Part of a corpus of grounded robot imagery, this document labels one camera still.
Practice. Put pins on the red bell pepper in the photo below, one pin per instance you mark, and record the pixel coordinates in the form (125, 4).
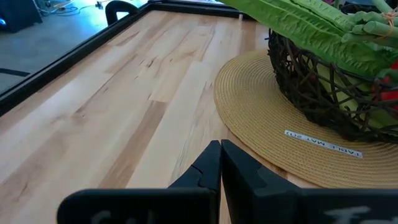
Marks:
(392, 95)

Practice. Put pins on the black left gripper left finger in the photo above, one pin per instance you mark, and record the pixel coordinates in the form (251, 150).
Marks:
(192, 199)

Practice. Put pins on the green leafy lettuce bunch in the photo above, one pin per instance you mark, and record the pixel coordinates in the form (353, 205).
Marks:
(311, 28)

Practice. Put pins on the green long beans bundle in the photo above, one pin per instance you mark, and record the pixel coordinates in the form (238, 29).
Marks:
(381, 5)

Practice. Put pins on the black equipment box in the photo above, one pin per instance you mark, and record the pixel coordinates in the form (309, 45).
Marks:
(18, 15)

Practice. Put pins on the round tan woven placemat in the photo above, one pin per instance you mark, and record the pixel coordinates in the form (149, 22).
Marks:
(264, 124)

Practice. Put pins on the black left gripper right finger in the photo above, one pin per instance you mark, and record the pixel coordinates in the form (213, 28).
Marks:
(264, 202)

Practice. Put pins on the white placemat label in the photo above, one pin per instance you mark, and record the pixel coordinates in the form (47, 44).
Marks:
(323, 143)

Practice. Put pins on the black hook clamp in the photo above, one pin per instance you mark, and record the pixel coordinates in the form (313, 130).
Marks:
(112, 9)

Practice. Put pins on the black aluminium table frame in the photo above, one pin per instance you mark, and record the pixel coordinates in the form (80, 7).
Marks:
(46, 77)

